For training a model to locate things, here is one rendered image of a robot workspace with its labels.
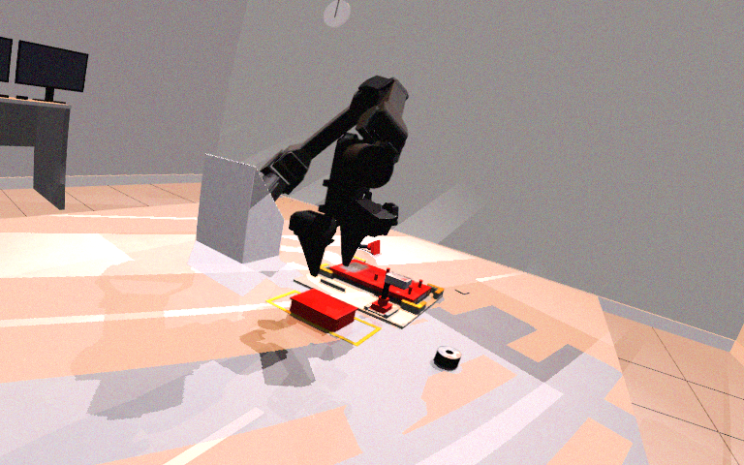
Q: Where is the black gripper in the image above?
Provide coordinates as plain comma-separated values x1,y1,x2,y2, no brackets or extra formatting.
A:
289,174,370,277

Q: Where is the black toy tyre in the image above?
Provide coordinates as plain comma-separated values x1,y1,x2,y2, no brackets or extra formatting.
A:
434,346,462,369

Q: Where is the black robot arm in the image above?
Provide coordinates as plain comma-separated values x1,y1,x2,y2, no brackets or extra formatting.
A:
260,76,409,237

